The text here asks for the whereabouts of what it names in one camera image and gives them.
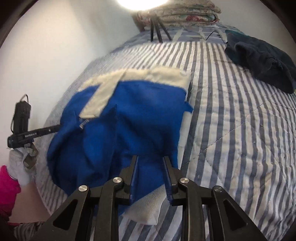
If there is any beige and blue work jacket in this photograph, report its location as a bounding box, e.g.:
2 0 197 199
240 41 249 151
47 66 192 225

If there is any pink sleeved forearm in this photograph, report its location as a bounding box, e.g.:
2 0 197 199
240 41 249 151
0 165 21 223

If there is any white gloved left hand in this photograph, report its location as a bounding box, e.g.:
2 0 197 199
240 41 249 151
7 144 39 187

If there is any blue striped bed quilt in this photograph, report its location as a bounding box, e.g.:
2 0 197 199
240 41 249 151
45 42 295 240

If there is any dark navy folded garment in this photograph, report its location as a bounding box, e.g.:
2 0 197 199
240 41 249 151
225 30 295 94

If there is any blue checkered bed sheet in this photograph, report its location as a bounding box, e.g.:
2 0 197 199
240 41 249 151
125 24 243 45

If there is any folded floral quilt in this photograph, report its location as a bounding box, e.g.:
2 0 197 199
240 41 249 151
136 1 221 27

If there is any glowing ring light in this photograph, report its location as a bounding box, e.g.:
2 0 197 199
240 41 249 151
116 0 168 11

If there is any black ring light tripod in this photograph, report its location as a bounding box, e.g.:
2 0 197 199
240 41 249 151
150 15 172 43

